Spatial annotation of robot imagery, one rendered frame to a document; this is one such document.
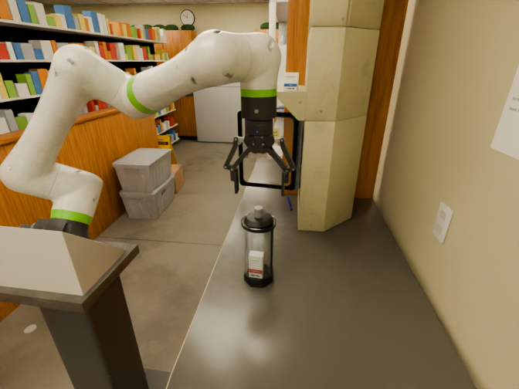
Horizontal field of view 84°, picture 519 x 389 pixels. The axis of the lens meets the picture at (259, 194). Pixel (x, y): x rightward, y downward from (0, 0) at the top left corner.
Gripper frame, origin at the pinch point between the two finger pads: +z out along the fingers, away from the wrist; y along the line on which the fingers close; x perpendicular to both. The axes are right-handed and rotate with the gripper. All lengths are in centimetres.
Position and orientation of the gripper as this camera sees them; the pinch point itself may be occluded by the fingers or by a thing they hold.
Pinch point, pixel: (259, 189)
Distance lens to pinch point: 84.3
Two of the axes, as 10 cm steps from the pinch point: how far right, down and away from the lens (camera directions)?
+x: -1.3, 4.2, -9.0
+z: 0.1, 9.1, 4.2
